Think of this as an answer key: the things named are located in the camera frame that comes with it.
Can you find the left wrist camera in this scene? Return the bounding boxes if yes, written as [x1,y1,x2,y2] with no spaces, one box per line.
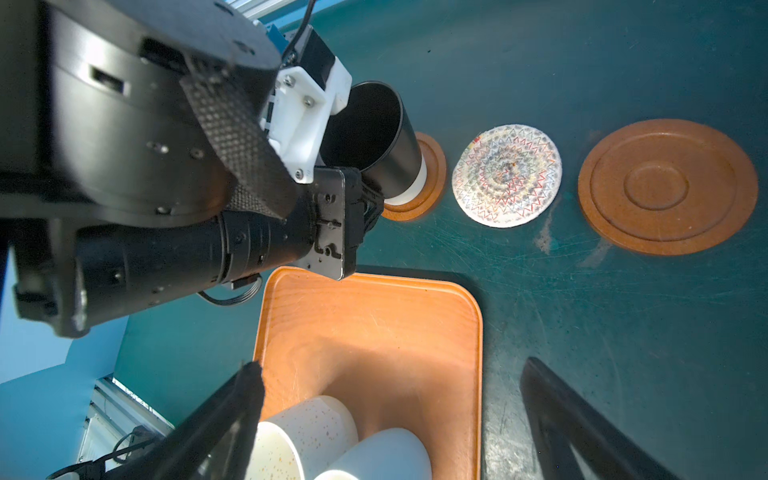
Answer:
[261,26,352,184]

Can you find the light blue mug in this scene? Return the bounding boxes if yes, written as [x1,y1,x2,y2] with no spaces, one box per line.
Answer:
[317,428,432,480]

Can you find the black mug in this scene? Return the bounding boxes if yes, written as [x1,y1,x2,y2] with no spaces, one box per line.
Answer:
[320,81,427,206]

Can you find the brown wooden coaster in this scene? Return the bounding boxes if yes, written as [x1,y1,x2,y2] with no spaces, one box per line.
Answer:
[383,132,448,222]
[578,119,759,256]

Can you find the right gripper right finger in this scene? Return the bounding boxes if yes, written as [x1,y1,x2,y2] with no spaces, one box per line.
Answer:
[520,357,677,479]

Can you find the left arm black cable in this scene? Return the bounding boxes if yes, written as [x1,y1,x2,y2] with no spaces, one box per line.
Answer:
[196,0,319,308]

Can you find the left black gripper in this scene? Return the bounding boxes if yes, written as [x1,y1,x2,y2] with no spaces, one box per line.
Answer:
[293,167,384,281]

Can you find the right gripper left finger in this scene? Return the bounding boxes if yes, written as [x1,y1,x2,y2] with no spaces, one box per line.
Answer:
[105,361,265,479]

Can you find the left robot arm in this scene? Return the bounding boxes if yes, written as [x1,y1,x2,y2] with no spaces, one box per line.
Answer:
[1,1,384,339]

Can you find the aluminium front rail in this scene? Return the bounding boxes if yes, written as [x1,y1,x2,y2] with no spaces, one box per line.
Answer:
[49,377,174,479]

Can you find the multicolour woven coaster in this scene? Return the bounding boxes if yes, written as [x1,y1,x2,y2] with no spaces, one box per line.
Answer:
[451,124,563,229]

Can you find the white mug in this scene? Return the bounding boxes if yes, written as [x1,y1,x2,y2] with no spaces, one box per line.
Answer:
[245,395,359,479]

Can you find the orange serving tray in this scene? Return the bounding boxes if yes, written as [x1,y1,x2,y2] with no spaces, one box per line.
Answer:
[254,267,483,479]

